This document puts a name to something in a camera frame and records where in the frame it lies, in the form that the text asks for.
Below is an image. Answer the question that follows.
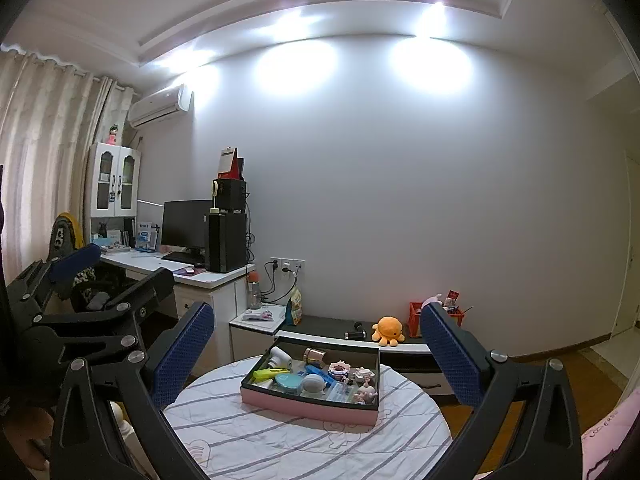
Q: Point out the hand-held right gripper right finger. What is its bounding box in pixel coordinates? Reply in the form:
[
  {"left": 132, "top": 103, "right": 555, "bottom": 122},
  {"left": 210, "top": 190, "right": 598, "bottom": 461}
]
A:
[{"left": 419, "top": 302, "right": 583, "bottom": 480}]

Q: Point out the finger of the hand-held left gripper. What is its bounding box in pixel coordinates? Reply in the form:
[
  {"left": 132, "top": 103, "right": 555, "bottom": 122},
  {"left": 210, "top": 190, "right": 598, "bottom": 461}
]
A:
[
  {"left": 5, "top": 244, "right": 103, "bottom": 307},
  {"left": 40, "top": 266, "right": 176, "bottom": 328}
]

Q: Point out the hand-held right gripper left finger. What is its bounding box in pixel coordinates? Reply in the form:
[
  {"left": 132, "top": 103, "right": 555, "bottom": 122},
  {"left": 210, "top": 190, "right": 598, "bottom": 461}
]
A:
[{"left": 48, "top": 301, "right": 216, "bottom": 480}]

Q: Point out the blond doll figurine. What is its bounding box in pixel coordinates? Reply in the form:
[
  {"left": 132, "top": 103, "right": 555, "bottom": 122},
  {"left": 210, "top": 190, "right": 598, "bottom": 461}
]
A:
[{"left": 352, "top": 381, "right": 378, "bottom": 405}]

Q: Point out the round white plug adapter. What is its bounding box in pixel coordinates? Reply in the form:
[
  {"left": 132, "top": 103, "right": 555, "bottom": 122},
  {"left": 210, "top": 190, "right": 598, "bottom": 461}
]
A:
[{"left": 267, "top": 347, "right": 296, "bottom": 371}]

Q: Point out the teal round compact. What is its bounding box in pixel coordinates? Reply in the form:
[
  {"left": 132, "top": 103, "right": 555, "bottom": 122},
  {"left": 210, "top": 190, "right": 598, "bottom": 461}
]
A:
[{"left": 274, "top": 371, "right": 303, "bottom": 393}]

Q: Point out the pink storage box black rim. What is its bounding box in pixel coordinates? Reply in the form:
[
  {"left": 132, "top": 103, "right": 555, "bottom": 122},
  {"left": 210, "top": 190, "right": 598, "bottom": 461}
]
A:
[{"left": 241, "top": 336, "right": 382, "bottom": 431}]

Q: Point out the white astronaut toy silver helmet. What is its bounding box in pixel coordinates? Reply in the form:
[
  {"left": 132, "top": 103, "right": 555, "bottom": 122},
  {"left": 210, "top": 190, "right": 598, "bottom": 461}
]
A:
[{"left": 300, "top": 374, "right": 328, "bottom": 398}]

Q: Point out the person's left hand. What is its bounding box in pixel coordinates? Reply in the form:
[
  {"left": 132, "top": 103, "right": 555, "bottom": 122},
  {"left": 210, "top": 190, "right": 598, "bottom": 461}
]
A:
[{"left": 2, "top": 407, "right": 55, "bottom": 471}]

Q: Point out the chair with dark clothing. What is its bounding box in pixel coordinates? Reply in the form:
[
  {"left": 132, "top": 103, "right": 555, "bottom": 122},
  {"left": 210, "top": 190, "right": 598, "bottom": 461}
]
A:
[{"left": 50, "top": 212, "right": 126, "bottom": 311}]

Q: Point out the row of books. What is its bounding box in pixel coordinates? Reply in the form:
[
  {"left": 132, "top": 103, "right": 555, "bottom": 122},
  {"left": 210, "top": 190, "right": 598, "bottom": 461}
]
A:
[{"left": 90, "top": 220, "right": 161, "bottom": 253}]

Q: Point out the red plastic crate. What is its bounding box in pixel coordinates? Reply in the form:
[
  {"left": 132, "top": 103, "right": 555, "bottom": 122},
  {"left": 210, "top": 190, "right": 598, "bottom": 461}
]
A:
[{"left": 409, "top": 301, "right": 466, "bottom": 339}]

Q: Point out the small white side cabinet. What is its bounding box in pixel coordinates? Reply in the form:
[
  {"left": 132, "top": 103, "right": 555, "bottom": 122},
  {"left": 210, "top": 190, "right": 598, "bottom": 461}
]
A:
[{"left": 229, "top": 307, "right": 286, "bottom": 361}]

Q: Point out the orange octopus plush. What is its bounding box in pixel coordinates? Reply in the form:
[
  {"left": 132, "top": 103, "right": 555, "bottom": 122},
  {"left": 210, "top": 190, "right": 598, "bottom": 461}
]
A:
[{"left": 371, "top": 316, "right": 405, "bottom": 347}]

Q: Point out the black computer monitor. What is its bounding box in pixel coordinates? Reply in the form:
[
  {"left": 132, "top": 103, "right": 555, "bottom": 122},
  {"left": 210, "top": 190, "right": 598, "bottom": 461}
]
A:
[{"left": 161, "top": 200, "right": 215, "bottom": 251}]

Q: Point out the white corner desk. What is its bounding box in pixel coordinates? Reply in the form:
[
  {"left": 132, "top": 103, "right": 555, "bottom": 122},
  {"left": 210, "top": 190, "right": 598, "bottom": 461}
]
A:
[{"left": 97, "top": 247, "right": 256, "bottom": 361}]

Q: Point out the white glass-door cabinet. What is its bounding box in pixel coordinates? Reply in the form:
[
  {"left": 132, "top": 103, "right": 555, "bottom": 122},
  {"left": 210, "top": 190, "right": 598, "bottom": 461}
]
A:
[{"left": 87, "top": 142, "right": 142, "bottom": 221}]

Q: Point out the black computer tower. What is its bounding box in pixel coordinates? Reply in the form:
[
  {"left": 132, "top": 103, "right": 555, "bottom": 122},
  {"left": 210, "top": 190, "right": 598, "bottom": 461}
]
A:
[{"left": 207, "top": 212, "right": 248, "bottom": 274}]

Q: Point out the clear bottle orange cap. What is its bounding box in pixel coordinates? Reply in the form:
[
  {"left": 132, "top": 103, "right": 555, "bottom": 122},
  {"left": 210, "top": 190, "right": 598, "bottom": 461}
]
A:
[{"left": 247, "top": 270, "right": 263, "bottom": 310}]

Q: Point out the beige curtain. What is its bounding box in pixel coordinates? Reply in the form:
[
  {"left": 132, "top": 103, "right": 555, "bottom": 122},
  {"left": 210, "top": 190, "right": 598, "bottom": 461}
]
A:
[{"left": 0, "top": 45, "right": 136, "bottom": 281}]

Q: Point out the clear plastic packet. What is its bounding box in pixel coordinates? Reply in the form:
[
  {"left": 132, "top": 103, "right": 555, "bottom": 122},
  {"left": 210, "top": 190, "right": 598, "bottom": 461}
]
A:
[{"left": 325, "top": 384, "right": 358, "bottom": 403}]

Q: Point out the yellow snack bag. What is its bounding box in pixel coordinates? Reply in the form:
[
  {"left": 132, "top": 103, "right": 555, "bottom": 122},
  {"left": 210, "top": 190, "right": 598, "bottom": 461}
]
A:
[{"left": 285, "top": 287, "right": 304, "bottom": 326}]

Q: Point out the black speaker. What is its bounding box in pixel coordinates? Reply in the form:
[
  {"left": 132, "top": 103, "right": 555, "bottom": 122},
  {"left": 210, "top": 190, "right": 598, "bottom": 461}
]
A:
[{"left": 212, "top": 179, "right": 247, "bottom": 211}]

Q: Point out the low black-top cabinet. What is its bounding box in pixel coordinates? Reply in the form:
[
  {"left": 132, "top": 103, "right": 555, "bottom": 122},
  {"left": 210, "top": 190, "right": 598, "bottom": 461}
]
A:
[{"left": 275, "top": 314, "right": 446, "bottom": 401}]

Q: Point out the red white desk calendar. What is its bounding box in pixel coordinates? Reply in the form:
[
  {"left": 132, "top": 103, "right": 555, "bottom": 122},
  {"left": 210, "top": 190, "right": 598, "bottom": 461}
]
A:
[{"left": 217, "top": 146, "right": 246, "bottom": 181}]

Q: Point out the pink quilt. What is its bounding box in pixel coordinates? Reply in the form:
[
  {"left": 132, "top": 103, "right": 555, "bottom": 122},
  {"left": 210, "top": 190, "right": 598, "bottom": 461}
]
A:
[{"left": 580, "top": 390, "right": 640, "bottom": 480}]

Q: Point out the white air conditioner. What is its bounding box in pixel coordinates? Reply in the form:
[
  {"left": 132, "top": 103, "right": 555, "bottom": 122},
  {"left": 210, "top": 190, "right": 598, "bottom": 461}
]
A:
[{"left": 127, "top": 85, "right": 193, "bottom": 128}]

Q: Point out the white door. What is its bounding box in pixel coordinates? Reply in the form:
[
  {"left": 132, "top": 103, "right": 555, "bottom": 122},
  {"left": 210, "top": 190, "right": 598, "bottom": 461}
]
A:
[{"left": 612, "top": 155, "right": 640, "bottom": 336}]

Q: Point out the white wall outlet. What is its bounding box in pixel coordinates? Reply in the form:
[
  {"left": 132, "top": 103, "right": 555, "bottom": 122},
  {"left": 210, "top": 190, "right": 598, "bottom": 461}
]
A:
[{"left": 270, "top": 257, "right": 306, "bottom": 275}]

